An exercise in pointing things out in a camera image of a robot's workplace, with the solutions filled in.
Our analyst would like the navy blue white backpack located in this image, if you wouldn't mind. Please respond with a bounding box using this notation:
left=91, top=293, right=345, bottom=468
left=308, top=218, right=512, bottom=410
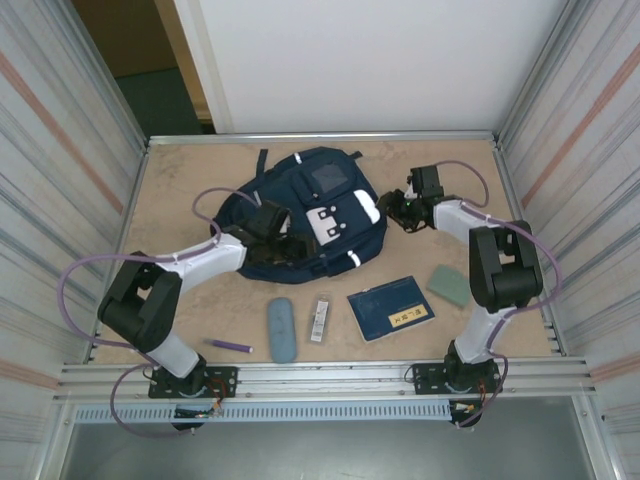
left=214, top=147, right=389, bottom=286

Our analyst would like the white door frame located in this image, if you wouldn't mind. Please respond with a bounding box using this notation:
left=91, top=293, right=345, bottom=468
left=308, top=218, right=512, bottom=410
left=172, top=0, right=235, bottom=135

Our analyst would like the clear pen refill pack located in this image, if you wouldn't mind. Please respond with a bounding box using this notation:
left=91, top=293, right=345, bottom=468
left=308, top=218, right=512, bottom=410
left=307, top=294, right=332, bottom=344

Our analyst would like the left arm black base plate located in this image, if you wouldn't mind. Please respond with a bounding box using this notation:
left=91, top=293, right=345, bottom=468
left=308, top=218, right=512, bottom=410
left=148, top=365, right=239, bottom=400

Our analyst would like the grey metal panel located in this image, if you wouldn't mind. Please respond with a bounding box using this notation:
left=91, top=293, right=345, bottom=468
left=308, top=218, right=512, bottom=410
left=59, top=423, right=601, bottom=480

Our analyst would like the grey slotted cable duct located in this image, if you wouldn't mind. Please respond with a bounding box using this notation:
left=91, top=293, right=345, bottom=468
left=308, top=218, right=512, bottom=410
left=73, top=402, right=454, bottom=424

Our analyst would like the blue textbook yellow label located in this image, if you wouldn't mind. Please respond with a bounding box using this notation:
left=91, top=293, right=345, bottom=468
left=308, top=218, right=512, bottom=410
left=347, top=274, right=435, bottom=344

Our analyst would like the green notebook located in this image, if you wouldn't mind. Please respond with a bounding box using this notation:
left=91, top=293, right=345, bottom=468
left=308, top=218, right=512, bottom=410
left=426, top=264, right=472, bottom=307

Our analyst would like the aluminium frame crossbar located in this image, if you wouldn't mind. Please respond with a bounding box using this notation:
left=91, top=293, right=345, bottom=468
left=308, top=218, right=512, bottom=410
left=147, top=130, right=501, bottom=147

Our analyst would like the aluminium mounting rail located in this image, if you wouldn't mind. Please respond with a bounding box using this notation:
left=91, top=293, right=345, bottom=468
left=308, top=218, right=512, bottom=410
left=58, top=355, right=600, bottom=404

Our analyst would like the aluminium frame side rail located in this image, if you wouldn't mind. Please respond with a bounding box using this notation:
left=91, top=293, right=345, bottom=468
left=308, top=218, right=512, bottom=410
left=492, top=142, right=571, bottom=357
left=88, top=142, right=151, bottom=362

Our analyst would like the grey blue glasses case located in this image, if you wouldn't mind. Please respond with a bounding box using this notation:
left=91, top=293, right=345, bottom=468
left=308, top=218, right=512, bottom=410
left=266, top=297, right=297, bottom=363

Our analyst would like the purple pen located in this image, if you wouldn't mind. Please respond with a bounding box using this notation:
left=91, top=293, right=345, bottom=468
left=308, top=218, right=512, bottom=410
left=202, top=337, right=254, bottom=354

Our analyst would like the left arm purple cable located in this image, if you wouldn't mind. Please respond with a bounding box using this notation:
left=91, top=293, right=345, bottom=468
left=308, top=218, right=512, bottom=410
left=58, top=186, right=264, bottom=440

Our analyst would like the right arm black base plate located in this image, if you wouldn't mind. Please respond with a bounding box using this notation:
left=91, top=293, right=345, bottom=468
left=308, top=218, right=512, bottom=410
left=409, top=362, right=503, bottom=399

